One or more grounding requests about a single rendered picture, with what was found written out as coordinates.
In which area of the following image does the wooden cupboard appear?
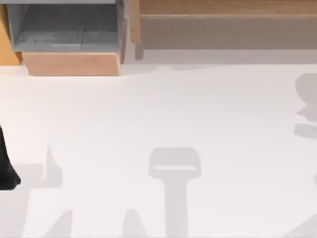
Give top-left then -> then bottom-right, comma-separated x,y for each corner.
0,4 -> 23,66

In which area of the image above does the pale wooden drawer front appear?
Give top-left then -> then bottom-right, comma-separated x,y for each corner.
21,51 -> 121,76

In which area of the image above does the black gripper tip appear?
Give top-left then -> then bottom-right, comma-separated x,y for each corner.
0,126 -> 22,191

